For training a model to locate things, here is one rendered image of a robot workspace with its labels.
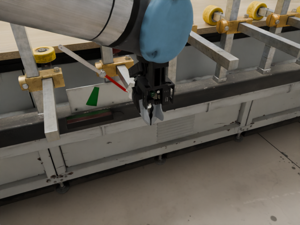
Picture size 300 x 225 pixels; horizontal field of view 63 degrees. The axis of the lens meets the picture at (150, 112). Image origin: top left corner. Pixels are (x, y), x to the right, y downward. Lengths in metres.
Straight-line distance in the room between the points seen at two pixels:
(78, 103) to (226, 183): 1.06
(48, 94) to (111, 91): 0.25
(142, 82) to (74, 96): 0.41
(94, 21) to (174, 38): 0.10
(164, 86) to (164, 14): 0.28
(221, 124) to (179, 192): 0.55
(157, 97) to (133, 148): 0.96
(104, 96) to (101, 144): 0.53
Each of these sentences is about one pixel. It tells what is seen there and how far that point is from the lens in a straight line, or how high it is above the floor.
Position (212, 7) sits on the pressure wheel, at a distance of 1.22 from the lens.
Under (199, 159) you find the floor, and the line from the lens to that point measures 1.73.
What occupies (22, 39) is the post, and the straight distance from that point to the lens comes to 0.84.
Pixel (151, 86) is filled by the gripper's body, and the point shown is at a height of 0.97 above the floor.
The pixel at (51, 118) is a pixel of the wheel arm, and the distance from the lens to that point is 0.68.
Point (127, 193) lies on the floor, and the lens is 1.53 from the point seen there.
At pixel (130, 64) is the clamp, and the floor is 0.86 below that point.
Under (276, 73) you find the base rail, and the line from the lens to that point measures 1.34.
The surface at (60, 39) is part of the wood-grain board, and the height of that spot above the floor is 0.90.
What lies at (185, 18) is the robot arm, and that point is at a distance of 0.33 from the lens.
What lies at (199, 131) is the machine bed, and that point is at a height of 0.19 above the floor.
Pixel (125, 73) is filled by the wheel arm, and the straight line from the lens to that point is 0.83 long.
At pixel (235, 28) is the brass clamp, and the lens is 1.07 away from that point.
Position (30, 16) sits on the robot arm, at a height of 1.18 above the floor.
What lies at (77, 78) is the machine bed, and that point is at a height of 0.73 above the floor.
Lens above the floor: 1.23
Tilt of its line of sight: 36 degrees down
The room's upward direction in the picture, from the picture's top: straight up
